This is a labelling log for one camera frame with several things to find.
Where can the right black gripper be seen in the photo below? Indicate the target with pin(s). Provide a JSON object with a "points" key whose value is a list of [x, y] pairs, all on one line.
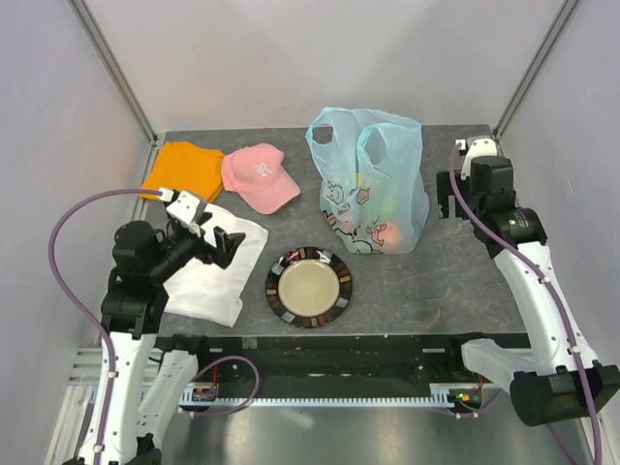
{"points": [[446, 188]]}

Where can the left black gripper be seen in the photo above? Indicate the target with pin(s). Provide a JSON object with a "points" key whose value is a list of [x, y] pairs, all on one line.
{"points": [[223, 251]]}

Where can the light blue plastic bag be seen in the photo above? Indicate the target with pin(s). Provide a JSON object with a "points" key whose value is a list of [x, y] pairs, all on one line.
{"points": [[370, 165]]}

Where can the orange fake fruit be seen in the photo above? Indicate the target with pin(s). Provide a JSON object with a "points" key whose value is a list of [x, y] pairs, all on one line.
{"points": [[390, 235]]}

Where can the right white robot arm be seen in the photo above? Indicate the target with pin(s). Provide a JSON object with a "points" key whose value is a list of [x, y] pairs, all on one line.
{"points": [[551, 384]]}

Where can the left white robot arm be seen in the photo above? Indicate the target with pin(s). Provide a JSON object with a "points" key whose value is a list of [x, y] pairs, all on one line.
{"points": [[143, 375]]}

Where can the white folded cloth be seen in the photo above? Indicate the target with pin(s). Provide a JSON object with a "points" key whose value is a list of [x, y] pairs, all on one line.
{"points": [[209, 292]]}

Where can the pink baseball cap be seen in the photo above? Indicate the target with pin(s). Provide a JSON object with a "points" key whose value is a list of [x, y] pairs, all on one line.
{"points": [[256, 173]]}

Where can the dark rimmed beige plate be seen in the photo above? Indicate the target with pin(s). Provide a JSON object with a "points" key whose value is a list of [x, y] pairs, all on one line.
{"points": [[309, 287]]}

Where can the orange folded cloth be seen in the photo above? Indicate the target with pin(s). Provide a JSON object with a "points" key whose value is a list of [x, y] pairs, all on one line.
{"points": [[182, 166]]}

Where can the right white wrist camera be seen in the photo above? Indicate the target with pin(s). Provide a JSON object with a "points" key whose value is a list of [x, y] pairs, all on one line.
{"points": [[473, 148]]}

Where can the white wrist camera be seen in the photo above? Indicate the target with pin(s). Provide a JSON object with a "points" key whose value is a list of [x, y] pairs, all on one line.
{"points": [[473, 148], [184, 207]]}

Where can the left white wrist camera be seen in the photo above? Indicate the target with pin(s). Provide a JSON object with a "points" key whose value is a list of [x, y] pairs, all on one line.
{"points": [[184, 207]]}

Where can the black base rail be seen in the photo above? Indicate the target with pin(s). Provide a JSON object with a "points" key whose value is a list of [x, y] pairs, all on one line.
{"points": [[348, 365]]}

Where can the white slotted cable duct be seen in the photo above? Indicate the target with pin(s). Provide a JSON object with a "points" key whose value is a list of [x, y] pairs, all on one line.
{"points": [[438, 398]]}

